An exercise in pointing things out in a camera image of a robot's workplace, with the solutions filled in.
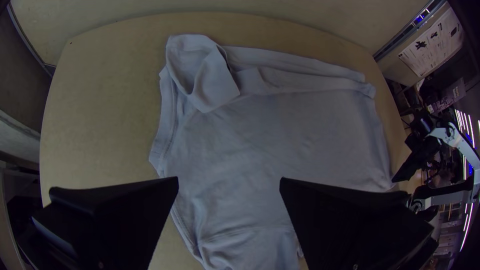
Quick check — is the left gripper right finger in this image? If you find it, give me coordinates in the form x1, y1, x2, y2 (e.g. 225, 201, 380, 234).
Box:
279, 177, 440, 270

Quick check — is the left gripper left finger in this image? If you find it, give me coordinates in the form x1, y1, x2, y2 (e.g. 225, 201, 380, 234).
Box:
31, 176, 180, 270

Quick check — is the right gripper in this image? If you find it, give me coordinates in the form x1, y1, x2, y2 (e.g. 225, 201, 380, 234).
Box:
391, 134, 443, 184

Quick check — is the grey t-shirt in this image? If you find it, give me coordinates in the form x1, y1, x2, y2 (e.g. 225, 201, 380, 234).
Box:
148, 33, 394, 270

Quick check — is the white printed wall poster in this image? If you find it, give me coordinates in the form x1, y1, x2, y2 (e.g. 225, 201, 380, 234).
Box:
398, 7, 466, 78

